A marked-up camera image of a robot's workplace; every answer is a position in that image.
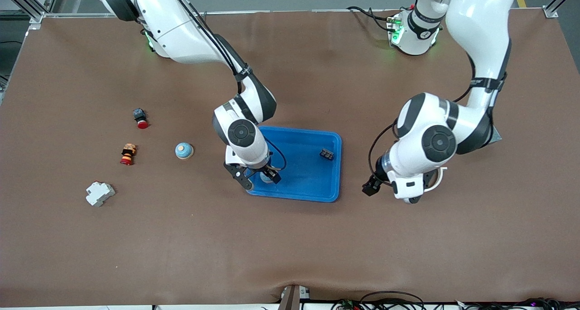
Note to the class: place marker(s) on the dark brown capacitor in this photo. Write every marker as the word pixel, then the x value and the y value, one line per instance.
pixel 373 188

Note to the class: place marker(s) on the light blue bell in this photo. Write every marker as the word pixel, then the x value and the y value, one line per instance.
pixel 265 180
pixel 184 151

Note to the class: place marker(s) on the black capacitor with print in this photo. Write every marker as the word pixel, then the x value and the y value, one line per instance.
pixel 326 154

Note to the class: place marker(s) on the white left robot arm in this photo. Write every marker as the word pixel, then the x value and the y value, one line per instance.
pixel 480 24

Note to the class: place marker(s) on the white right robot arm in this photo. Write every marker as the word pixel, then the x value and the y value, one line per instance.
pixel 172 24

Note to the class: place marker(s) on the blue plastic tray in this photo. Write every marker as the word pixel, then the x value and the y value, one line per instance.
pixel 308 178

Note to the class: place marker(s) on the white semicircular clamp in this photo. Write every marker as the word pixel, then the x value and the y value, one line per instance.
pixel 440 176

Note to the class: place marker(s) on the brown table mat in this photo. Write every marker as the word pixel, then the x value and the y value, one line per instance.
pixel 290 246

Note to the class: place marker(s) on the grey metal box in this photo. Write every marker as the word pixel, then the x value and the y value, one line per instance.
pixel 497 137

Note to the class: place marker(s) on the red button black body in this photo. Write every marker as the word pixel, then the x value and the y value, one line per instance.
pixel 140 118

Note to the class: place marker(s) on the red button orange body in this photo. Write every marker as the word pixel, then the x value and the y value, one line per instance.
pixel 128 154

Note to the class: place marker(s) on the white circuit breaker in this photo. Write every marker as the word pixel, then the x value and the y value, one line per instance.
pixel 99 194

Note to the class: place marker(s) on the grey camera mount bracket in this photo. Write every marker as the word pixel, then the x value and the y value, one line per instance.
pixel 292 297

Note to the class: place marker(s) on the grey aluminium table rail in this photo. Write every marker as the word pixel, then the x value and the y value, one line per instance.
pixel 294 11

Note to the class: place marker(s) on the aluminium frame post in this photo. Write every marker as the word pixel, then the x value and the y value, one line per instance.
pixel 550 12
pixel 34 16

